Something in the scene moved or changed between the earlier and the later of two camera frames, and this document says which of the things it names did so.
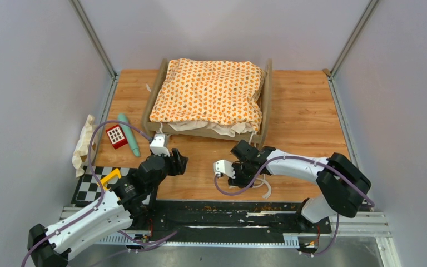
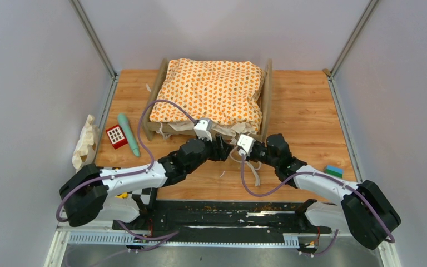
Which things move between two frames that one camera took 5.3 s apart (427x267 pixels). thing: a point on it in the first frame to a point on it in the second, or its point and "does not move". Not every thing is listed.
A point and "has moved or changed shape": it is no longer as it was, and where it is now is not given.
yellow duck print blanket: (220, 92) does not move
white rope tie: (263, 180) has moved or changed shape
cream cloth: (80, 157) does not move
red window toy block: (117, 136) does not move
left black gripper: (178, 167) to (221, 148)
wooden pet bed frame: (260, 137) does not move
